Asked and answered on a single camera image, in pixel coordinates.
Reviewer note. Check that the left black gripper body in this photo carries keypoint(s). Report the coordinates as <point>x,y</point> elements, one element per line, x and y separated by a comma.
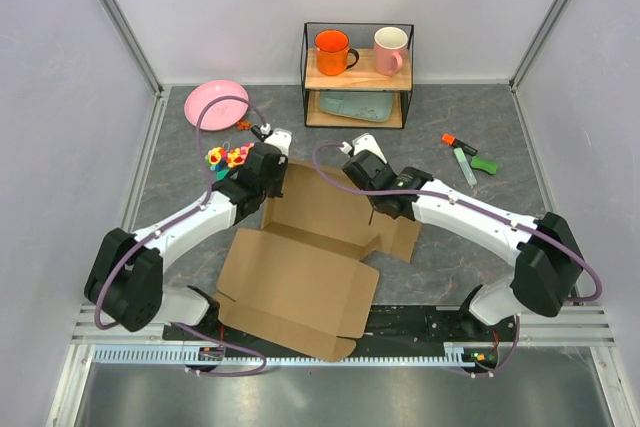
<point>273,187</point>

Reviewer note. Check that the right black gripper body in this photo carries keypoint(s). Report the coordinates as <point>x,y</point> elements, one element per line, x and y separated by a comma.
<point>373,200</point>

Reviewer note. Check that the brown cardboard box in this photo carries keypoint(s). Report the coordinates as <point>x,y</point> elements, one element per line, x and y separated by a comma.
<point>300,281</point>

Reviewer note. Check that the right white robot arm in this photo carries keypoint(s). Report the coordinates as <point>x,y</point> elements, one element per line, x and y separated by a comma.
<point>542,251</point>

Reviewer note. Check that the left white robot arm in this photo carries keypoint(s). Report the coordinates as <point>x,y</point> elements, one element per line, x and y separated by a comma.
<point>126,283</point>

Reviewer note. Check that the pink petal flower plush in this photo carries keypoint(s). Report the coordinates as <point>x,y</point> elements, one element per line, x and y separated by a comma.
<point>246,148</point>

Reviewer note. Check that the middle orange flower plush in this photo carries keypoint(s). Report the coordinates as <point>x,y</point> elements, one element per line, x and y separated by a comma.
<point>234,158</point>

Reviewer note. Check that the teal green eraser block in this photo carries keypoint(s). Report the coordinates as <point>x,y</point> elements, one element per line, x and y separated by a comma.
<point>222,174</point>

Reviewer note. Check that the left rainbow flower plush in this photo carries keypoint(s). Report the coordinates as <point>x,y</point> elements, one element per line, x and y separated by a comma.
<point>216,159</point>

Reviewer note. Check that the small orange bow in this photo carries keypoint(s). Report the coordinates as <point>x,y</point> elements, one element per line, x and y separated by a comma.
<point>243,125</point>

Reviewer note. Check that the teal divided tray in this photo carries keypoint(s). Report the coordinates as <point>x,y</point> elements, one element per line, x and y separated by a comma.
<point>367,106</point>

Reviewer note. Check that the pink round plate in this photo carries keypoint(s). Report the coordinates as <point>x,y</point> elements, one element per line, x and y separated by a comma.
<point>223,114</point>

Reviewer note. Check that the orange black highlighter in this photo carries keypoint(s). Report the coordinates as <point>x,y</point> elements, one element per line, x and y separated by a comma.
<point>455,142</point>

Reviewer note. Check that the light green highlighter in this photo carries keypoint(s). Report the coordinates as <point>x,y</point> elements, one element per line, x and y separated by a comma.
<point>465,166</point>

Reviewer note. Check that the orange enamel mug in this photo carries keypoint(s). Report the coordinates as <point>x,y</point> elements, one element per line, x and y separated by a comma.
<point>333,52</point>

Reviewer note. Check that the pink ceramic mug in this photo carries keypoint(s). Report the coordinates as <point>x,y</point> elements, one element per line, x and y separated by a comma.
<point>390,45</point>

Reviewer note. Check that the black wire wooden shelf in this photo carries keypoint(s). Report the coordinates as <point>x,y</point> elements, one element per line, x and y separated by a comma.
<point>362,77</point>

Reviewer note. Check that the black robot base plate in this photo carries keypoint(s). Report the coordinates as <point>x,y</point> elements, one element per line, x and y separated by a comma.
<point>390,329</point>

